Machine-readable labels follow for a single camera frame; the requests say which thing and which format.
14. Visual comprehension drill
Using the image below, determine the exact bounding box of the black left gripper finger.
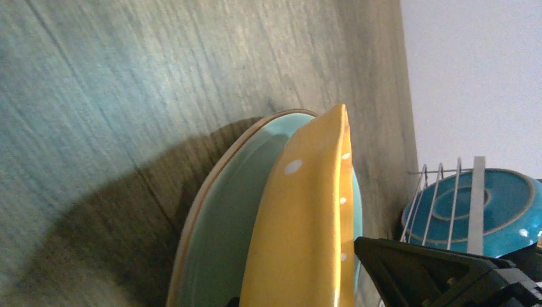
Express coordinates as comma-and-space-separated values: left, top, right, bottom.
226, 297, 240, 307

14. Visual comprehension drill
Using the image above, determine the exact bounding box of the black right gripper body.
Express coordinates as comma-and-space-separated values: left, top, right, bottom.
429, 248, 541, 306

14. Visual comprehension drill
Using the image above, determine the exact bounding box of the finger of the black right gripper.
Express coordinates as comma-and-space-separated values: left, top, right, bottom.
353, 236, 518, 307

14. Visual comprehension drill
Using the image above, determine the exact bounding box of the pale green flower plate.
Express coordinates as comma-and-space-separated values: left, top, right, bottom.
166, 109, 362, 306

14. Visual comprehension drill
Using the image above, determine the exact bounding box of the blue polka dot plate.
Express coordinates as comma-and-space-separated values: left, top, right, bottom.
400, 168, 542, 258

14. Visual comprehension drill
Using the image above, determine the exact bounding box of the metal wire dish rack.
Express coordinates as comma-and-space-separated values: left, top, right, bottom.
399, 156, 490, 254

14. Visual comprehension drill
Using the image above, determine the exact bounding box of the orange polka dot plate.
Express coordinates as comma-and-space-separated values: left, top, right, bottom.
240, 104, 355, 306

